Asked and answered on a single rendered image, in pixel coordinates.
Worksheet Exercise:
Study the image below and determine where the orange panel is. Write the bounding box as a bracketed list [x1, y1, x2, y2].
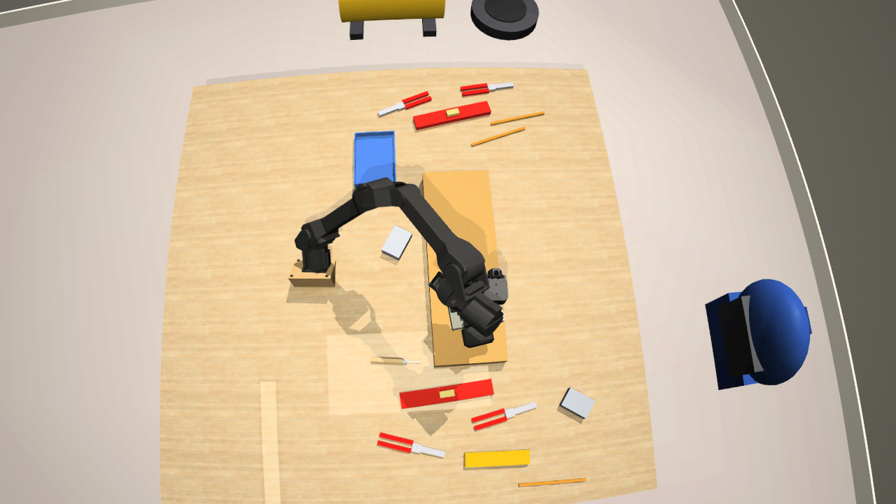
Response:
[422, 170, 508, 368]

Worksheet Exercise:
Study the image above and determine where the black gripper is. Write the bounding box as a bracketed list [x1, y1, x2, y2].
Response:
[450, 279, 494, 348]

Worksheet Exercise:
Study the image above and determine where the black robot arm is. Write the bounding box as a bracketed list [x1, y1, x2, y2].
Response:
[295, 177, 508, 337]

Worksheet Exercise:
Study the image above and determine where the blue rectangular tray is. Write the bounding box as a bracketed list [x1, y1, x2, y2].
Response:
[353, 131, 396, 188]

